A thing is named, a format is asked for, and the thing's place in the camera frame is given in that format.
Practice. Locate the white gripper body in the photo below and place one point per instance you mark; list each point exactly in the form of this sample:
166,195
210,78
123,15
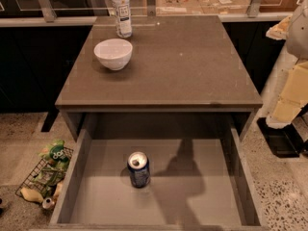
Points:
298,36

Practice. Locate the blue pepsi can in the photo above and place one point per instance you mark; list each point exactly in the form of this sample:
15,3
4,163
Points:
138,166

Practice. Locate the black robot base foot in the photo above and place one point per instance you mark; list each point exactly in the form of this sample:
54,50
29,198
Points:
285,142

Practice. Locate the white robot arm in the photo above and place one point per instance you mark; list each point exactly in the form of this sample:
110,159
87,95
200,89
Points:
294,30

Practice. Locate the grey cabinet counter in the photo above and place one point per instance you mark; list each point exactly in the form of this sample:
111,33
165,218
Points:
179,64

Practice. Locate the grey open top drawer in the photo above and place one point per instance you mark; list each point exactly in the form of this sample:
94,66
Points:
199,176

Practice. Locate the small silver can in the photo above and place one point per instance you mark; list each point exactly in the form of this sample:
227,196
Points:
48,203

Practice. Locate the left cardboard box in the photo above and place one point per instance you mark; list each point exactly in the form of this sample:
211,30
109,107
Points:
178,7

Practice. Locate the white ceramic bowl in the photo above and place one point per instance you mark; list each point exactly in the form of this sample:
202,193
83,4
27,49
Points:
114,53

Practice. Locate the clear plastic water bottle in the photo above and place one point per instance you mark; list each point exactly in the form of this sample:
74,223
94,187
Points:
122,18

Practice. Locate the green snack bag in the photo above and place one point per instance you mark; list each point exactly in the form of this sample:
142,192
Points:
53,154

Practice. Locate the yellow snack packet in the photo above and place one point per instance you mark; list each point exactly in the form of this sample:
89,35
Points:
31,195

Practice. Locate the glass railing with metal posts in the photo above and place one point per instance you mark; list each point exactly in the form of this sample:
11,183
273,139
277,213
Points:
84,12

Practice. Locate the black wire basket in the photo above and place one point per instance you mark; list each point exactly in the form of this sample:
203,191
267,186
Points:
44,178

